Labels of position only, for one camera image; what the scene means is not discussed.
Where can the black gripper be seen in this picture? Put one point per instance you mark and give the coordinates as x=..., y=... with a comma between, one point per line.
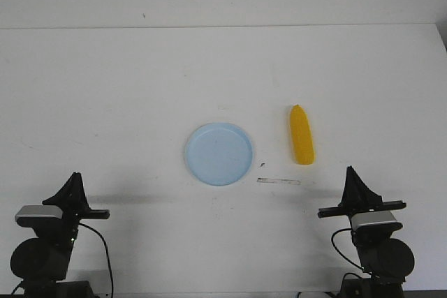
x=66, y=197
x=364, y=195

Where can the yellow corn cob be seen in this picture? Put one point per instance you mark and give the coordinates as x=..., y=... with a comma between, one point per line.
x=301, y=136

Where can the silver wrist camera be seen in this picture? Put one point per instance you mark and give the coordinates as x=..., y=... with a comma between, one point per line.
x=33, y=216
x=382, y=220

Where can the clear tape strip horizontal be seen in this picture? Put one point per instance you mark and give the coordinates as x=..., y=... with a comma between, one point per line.
x=278, y=181

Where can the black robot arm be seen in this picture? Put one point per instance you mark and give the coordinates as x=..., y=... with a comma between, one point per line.
x=42, y=262
x=386, y=260

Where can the light blue round plate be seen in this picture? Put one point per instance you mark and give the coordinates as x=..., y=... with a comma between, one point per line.
x=219, y=153

